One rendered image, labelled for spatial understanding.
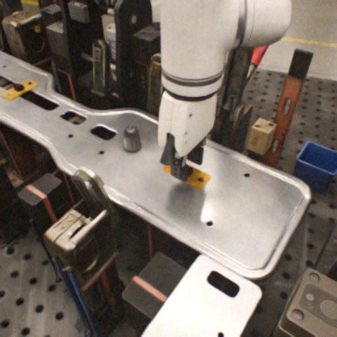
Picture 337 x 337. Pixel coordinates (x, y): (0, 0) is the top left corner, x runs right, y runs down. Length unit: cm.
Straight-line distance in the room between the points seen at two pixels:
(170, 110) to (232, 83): 20
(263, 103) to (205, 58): 93
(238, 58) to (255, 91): 79
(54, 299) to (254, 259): 49
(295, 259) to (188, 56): 62
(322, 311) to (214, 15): 35
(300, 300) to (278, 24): 32
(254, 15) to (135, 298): 39
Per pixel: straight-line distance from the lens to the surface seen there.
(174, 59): 44
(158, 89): 75
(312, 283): 46
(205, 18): 41
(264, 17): 44
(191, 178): 60
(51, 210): 65
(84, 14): 84
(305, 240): 94
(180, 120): 47
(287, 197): 61
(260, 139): 63
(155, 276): 52
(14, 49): 107
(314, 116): 134
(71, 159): 66
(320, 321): 44
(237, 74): 64
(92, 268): 56
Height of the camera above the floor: 144
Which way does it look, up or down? 46 degrees down
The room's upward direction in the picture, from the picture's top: straight up
